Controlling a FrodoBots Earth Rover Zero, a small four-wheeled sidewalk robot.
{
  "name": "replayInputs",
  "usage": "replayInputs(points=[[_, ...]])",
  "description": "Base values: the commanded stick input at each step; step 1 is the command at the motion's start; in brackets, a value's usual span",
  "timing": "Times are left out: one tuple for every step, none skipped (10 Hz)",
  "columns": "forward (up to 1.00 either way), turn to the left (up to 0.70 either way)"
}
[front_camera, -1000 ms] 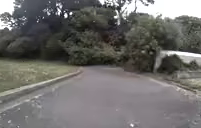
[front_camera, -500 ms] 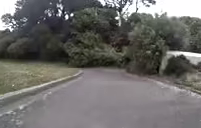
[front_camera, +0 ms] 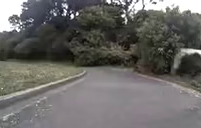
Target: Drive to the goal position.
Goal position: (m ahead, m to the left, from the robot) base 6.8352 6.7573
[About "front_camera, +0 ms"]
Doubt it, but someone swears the pale kerb edge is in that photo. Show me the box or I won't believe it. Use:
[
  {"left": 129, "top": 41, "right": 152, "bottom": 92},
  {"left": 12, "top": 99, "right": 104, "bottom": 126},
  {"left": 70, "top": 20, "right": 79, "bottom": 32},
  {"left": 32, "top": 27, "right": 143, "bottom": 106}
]
[{"left": 133, "top": 70, "right": 201, "bottom": 99}]

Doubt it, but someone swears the wood of dark trees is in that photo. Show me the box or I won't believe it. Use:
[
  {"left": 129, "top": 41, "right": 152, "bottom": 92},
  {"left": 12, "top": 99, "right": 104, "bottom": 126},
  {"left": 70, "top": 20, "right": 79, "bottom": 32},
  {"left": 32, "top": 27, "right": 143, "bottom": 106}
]
[{"left": 0, "top": 0, "right": 201, "bottom": 75}]

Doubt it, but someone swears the grass verge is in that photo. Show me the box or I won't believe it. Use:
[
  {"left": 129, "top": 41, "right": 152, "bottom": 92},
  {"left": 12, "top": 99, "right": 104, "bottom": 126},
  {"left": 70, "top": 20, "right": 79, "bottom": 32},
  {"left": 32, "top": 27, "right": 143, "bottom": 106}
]
[{"left": 134, "top": 68, "right": 201, "bottom": 95}]

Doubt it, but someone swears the grass field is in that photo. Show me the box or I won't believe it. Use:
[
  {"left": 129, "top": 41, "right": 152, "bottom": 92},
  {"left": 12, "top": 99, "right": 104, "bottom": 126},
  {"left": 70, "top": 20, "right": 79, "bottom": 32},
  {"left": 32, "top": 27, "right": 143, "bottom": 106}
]
[{"left": 0, "top": 59, "right": 84, "bottom": 98}]

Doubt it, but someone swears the concrete kerb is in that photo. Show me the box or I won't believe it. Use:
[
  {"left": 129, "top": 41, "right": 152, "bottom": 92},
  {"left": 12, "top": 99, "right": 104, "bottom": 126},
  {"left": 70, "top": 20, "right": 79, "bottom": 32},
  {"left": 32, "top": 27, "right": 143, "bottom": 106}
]
[{"left": 0, "top": 69, "right": 88, "bottom": 114}]

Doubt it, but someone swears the white guard rail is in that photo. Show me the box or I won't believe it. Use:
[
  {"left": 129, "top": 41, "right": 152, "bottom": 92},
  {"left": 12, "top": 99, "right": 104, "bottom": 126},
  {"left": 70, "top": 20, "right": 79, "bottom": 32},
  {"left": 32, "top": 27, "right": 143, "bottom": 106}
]
[{"left": 170, "top": 48, "right": 201, "bottom": 75}]

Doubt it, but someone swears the grey asphalt path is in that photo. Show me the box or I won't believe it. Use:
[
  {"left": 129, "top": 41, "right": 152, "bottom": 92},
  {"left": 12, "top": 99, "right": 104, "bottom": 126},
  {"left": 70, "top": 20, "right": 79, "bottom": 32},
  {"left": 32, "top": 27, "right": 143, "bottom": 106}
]
[{"left": 0, "top": 65, "right": 201, "bottom": 128}]

